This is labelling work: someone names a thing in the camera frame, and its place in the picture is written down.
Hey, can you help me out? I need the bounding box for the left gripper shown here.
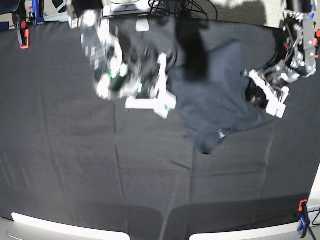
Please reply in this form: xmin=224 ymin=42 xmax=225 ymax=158
xmin=243 ymin=67 xmax=291 ymax=111

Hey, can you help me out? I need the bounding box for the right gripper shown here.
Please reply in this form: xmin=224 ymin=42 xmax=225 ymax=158
xmin=119 ymin=50 xmax=160 ymax=99

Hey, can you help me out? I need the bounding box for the dark grey t-shirt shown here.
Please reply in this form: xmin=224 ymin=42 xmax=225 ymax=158
xmin=167 ymin=39 xmax=273 ymax=155

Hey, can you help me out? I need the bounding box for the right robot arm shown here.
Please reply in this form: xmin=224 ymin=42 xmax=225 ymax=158
xmin=66 ymin=0 xmax=176 ymax=101

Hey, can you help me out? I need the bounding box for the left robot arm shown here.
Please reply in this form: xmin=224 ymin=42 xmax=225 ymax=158
xmin=244 ymin=0 xmax=320 ymax=118

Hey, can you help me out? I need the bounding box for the red clamp far right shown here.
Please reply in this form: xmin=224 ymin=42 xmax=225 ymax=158
xmin=313 ymin=29 xmax=320 ymax=59

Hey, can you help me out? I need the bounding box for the red black clamp far left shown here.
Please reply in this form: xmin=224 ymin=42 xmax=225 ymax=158
xmin=15 ymin=20 xmax=30 ymax=50

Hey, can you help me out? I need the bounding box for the blue clamp far left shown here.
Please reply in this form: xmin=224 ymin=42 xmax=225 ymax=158
xmin=28 ymin=0 xmax=45 ymax=26

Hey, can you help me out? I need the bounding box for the red blue clamp near right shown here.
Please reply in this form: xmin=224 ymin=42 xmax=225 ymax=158
xmin=297 ymin=199 xmax=317 ymax=240

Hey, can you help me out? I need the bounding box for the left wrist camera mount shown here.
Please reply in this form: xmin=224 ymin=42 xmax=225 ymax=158
xmin=242 ymin=69 xmax=291 ymax=120

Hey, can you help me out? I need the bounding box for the black cable bundle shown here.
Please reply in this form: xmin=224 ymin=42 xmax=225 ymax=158
xmin=107 ymin=0 xmax=218 ymax=20

